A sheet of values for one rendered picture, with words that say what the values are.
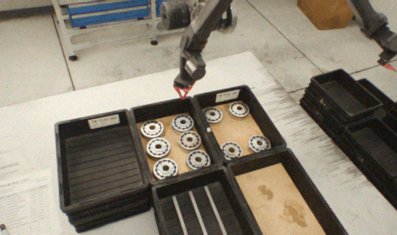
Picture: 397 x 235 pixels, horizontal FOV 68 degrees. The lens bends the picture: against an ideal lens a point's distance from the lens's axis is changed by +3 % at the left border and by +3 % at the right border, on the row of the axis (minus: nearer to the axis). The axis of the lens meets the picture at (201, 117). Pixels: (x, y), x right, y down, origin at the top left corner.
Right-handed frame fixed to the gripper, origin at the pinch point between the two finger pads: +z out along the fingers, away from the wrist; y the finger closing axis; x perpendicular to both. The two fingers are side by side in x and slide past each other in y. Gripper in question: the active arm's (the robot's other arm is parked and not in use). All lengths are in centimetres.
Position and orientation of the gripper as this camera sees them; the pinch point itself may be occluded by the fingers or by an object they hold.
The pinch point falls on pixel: (185, 93)
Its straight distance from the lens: 119.7
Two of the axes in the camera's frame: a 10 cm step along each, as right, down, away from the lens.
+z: -0.7, 6.8, 7.3
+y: 4.0, -6.5, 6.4
